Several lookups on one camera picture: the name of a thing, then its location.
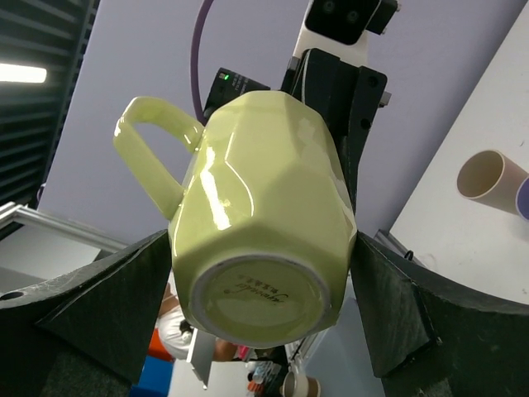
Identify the purple plastic cup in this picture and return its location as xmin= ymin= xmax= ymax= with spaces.
xmin=515 ymin=177 xmax=529 ymax=221

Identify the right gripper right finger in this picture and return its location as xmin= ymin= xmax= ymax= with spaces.
xmin=350 ymin=232 xmax=528 ymax=396

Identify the aluminium mounting rail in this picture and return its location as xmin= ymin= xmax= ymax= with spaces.
xmin=1 ymin=202 xmax=127 ymax=253

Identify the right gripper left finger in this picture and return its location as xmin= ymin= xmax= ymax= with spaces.
xmin=1 ymin=231 xmax=169 ymax=396

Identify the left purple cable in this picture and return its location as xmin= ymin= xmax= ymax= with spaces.
xmin=189 ymin=0 xmax=216 ymax=121

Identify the person in white shirt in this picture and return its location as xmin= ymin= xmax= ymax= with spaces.
xmin=156 ymin=283 xmax=239 ymax=362

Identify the paper coffee cup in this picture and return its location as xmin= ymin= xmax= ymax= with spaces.
xmin=280 ymin=371 xmax=322 ymax=397

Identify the beige plastic cup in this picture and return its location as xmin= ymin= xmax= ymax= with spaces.
xmin=456 ymin=150 xmax=528 ymax=215

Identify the light green mug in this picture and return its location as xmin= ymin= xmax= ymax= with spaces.
xmin=113 ymin=90 xmax=357 ymax=348

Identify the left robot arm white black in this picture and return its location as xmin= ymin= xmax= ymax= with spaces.
xmin=187 ymin=49 xmax=387 ymax=230

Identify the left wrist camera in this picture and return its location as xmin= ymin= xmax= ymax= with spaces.
xmin=293 ymin=0 xmax=401 ymax=66

